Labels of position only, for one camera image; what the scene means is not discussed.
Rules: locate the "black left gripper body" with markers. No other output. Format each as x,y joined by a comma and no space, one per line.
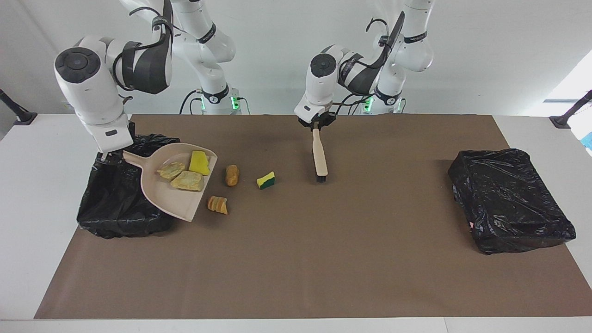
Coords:
328,119

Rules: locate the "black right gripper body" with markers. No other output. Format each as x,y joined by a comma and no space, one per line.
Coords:
131,136

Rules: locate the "beige hand brush black bristles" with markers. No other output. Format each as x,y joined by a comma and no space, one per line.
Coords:
319,157

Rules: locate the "beige foam chunk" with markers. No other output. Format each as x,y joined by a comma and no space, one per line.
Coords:
187,181
170,170

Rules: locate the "small yellow green sponge piece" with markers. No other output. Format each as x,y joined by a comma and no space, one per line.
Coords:
265,178

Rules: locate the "plain yellow sponge piece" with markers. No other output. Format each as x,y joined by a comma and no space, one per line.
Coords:
200,163

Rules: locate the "beige plastic dustpan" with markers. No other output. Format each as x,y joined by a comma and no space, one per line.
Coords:
180,203

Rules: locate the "brown oval bread roll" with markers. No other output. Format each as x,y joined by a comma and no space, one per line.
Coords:
231,175

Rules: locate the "striped croissant piece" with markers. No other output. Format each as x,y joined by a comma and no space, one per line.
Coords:
217,205

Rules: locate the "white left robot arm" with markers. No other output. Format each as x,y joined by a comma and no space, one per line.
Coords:
323,88

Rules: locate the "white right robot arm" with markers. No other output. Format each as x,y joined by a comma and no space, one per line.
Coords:
88,88

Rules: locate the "bin with black plastic bag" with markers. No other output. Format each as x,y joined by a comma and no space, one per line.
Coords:
115,203
508,199

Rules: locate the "brown table mat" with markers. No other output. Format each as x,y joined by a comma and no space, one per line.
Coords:
323,259

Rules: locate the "blue object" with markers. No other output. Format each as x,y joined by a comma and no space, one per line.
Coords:
588,141

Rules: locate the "black camera stand clamp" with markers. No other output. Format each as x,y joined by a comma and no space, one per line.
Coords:
562,121
23,118

